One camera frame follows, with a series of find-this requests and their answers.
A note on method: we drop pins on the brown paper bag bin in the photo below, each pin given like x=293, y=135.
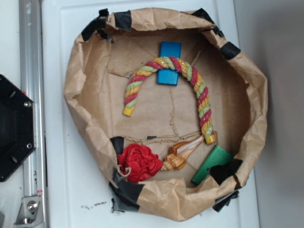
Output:
x=112, y=94

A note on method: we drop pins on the blue wooden block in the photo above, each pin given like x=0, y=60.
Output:
x=167, y=76

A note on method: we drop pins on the red fabric flower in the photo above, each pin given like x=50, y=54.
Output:
x=138, y=163

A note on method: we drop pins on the brown spiral seashell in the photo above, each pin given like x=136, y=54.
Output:
x=179, y=154

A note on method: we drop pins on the green wooden block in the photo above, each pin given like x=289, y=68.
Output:
x=218, y=156

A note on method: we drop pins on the aluminum extrusion rail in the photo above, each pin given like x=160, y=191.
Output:
x=31, y=68

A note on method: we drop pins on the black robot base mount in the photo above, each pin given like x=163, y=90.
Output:
x=16, y=128

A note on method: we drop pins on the metal corner bracket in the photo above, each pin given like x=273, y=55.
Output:
x=30, y=213

